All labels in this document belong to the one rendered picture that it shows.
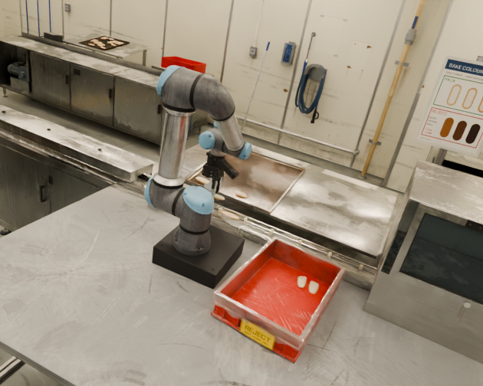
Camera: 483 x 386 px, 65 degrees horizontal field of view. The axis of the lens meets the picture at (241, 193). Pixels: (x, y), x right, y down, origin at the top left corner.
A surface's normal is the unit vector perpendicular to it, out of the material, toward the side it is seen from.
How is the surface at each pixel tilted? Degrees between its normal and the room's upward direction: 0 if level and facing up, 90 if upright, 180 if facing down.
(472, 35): 90
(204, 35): 90
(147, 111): 90
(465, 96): 90
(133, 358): 0
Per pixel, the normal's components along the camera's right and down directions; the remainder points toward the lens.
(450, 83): -0.36, 0.35
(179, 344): 0.17, -0.89
